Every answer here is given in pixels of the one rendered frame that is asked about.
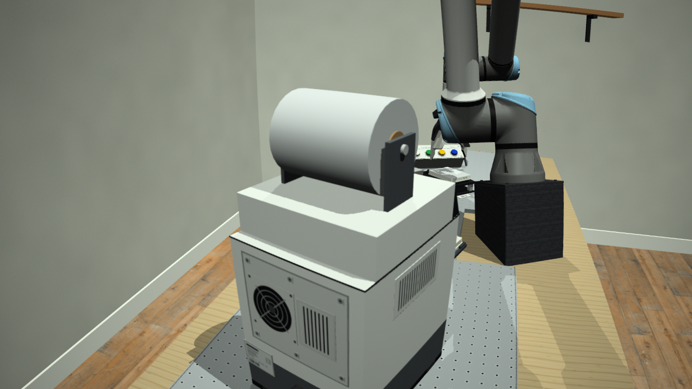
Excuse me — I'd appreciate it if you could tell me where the white horizontal roll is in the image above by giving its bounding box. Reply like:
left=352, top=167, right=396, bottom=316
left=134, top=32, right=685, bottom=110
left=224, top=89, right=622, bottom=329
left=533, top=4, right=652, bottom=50
left=269, top=88, right=419, bottom=197

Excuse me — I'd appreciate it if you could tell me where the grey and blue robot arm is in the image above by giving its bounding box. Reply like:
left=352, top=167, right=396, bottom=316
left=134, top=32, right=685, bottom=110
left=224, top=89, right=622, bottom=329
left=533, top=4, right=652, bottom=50
left=432, top=0, right=545, bottom=183

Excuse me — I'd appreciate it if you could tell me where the grey button panel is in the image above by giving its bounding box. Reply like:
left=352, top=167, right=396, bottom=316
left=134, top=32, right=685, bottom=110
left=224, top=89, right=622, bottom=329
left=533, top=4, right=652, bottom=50
left=415, top=145, right=468, bottom=171

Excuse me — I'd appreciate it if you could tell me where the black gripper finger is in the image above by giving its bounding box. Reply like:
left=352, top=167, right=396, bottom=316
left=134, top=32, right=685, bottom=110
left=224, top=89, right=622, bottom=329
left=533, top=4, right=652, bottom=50
left=460, top=143, right=470, bottom=157
left=430, top=119, right=444, bottom=160

